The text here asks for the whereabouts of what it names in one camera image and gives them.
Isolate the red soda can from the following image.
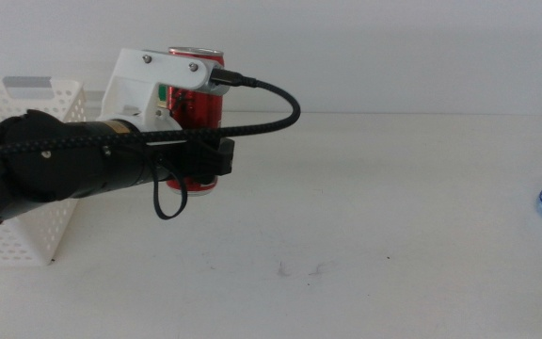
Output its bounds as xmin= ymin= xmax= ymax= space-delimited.
xmin=166 ymin=46 xmax=226 ymax=197

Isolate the white perforated plastic basket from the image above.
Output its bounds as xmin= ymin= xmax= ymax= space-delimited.
xmin=0 ymin=76 xmax=88 ymax=267

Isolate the thin black cable loop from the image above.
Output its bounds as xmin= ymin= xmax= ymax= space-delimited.
xmin=151 ymin=153 xmax=189 ymax=221

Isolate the black braided camera cable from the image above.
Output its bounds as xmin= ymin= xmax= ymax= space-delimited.
xmin=0 ymin=68 xmax=302 ymax=161

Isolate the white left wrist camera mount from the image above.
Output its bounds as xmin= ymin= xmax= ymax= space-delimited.
xmin=97 ymin=46 xmax=228 ymax=134

